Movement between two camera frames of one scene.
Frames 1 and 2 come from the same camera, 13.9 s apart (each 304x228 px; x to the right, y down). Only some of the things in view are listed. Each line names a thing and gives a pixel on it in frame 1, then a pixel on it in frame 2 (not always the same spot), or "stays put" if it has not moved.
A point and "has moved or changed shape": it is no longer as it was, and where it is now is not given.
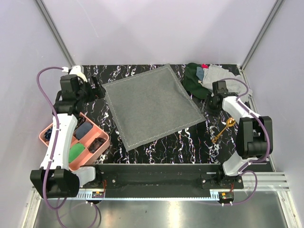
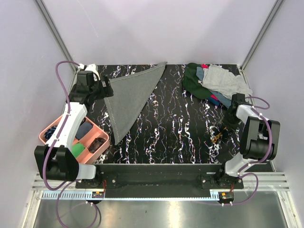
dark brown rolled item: (97, 142) stays put
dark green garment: (190, 81) stays put
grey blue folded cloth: (83, 129) stays put
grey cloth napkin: (150, 105) has moved or changed shape
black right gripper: (207, 108) -> (225, 122)
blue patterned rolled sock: (48, 133) stays put
